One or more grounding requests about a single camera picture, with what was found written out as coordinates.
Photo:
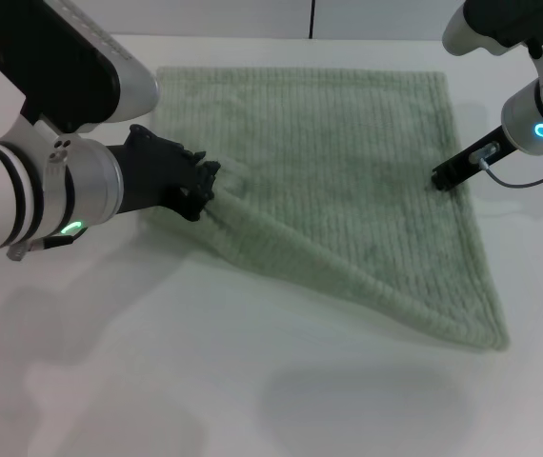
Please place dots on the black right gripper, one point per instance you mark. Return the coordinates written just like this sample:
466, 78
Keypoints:
502, 145

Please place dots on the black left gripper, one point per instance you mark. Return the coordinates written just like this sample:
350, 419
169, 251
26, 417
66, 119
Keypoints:
152, 171

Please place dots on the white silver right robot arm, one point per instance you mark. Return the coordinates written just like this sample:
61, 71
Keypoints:
524, 119

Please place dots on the pale green ribbed towel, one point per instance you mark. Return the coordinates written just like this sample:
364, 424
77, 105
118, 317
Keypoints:
347, 143

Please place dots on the small silver connector socket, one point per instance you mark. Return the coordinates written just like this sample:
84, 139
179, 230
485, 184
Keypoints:
478, 153

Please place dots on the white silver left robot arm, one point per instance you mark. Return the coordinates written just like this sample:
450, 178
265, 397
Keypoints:
76, 181

